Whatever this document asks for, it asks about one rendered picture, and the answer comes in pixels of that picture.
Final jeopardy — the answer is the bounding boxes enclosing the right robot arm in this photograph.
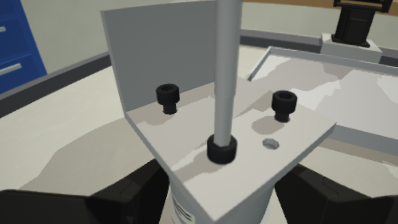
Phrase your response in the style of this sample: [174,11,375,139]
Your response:
[331,0,393,48]

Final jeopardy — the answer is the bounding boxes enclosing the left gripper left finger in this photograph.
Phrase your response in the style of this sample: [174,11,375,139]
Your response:
[0,158,169,224]

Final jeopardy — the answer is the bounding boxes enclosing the white l-shaped bracket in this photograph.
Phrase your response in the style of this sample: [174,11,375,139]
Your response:
[100,0,337,224]

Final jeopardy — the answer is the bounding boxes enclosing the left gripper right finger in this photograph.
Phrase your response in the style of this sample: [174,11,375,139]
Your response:
[274,164,398,224]

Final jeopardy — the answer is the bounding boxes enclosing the blue cylinder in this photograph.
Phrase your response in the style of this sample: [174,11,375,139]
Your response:
[214,0,243,147]

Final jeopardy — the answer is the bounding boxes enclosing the black socket-head screw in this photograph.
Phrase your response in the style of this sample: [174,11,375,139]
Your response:
[156,84,180,115]
[207,134,237,165]
[271,90,298,123]

